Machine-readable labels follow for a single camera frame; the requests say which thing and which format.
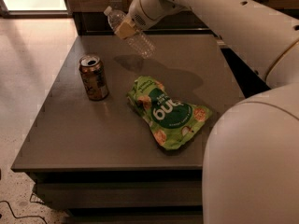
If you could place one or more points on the brown soda can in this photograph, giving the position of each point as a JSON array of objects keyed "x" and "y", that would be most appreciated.
[{"x": 93, "y": 77}]

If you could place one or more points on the upper grey drawer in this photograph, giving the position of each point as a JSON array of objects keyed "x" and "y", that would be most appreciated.
[{"x": 120, "y": 195}]

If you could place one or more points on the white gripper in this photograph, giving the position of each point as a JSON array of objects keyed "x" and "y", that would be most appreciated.
[{"x": 137, "y": 10}]

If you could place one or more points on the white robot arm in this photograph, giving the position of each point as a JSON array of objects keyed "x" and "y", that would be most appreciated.
[{"x": 251, "y": 163}]

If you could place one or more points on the lower grey drawer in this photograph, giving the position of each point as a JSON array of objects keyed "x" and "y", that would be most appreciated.
[{"x": 144, "y": 219}]

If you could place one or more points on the grey drawer cabinet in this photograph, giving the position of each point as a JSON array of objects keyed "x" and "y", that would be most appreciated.
[{"x": 78, "y": 140}]

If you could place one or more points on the grey drawer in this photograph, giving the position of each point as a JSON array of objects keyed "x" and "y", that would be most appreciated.
[
  {"x": 144, "y": 219},
  {"x": 120, "y": 195}
]

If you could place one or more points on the clear plastic water bottle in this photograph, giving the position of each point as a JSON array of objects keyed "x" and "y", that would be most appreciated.
[{"x": 139, "y": 42}]

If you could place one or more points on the green snack bag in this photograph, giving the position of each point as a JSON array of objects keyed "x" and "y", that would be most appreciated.
[{"x": 172, "y": 123}]

